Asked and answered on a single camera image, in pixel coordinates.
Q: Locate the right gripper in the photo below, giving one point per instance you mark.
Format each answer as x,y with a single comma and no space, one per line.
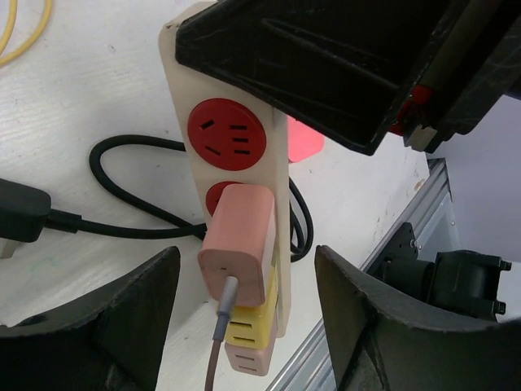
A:
478,62

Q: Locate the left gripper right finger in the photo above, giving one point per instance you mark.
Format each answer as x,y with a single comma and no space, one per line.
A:
407,344

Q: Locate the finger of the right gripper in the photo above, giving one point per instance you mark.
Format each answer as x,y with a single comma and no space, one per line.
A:
344,68

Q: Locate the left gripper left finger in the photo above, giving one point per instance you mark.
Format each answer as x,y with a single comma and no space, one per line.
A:
109,339

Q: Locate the pink plug adapter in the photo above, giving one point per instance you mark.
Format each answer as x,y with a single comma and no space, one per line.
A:
303,141

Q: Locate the pale pink multi-port adapter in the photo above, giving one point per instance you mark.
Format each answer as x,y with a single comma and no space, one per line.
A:
252,361

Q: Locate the yellow multi-port adapter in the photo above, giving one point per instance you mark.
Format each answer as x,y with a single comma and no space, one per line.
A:
250,327

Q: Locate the beige multicolour power strip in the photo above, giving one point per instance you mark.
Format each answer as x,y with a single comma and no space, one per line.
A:
231,136

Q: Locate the pink charger plug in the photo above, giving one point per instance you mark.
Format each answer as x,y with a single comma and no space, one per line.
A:
240,243

